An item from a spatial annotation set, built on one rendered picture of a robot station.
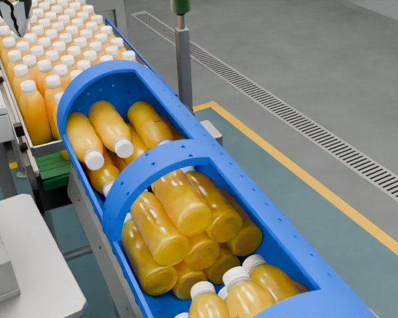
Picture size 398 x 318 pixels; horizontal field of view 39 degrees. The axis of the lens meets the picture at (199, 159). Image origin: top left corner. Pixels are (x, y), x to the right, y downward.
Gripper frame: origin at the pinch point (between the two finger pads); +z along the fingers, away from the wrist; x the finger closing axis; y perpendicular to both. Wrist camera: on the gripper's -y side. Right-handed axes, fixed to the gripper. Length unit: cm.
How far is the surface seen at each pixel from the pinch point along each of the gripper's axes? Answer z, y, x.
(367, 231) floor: 129, 87, -104
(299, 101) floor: 130, 212, -72
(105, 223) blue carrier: 17, -44, -32
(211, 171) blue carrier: 23, -19, -48
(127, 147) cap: 17.0, -20.1, -29.9
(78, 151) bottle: 18.1, -21.2, -18.8
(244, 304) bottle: 12, -65, -59
